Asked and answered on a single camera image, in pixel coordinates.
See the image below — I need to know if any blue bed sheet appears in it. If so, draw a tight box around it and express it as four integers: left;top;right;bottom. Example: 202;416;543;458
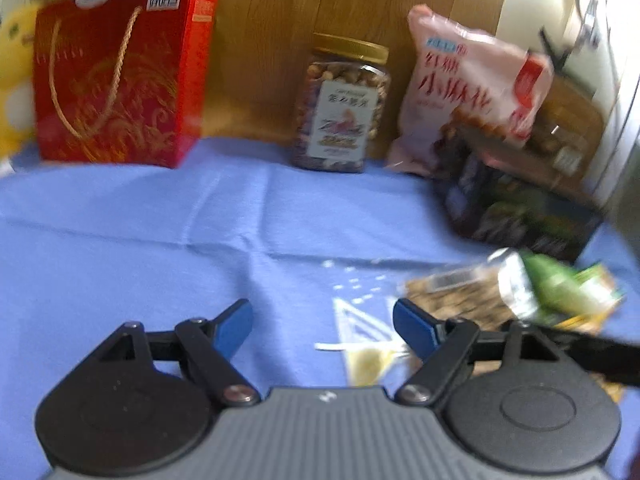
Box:
0;137;640;480

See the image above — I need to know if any pink snack bag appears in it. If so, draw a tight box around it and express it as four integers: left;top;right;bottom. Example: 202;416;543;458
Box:
387;4;556;178

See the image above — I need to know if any small clear snack packet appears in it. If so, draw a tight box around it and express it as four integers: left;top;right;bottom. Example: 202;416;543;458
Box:
315;297;416;388

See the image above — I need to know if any green nut snack packet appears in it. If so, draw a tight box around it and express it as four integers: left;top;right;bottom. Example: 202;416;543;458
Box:
400;247;628;336

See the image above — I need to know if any wooden board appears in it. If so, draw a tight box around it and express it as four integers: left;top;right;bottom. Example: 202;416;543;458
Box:
30;0;511;141

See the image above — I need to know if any dark printed cardboard box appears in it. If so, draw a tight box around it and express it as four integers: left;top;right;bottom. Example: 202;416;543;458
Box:
435;125;606;263

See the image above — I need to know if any pecan jar with gold lid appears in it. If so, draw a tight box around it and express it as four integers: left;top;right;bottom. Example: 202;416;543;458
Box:
525;77;606;196

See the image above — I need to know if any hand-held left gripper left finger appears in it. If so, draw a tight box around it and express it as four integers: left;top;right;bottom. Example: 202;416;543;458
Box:
97;298;261;408

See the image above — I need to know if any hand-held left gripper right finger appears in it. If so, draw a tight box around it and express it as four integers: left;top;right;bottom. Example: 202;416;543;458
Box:
392;298;563;407

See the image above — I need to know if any cashew jar with gold lid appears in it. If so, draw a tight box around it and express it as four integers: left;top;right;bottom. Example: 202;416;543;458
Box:
291;32;392;174

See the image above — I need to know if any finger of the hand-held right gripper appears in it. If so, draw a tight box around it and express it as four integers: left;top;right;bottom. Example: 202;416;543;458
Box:
537;327;640;388

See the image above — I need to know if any yellow plush toy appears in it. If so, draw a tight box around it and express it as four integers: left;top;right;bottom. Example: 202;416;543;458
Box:
0;2;41;161

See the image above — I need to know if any red gift box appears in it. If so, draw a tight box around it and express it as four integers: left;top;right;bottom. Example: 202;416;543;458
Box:
32;0;221;170

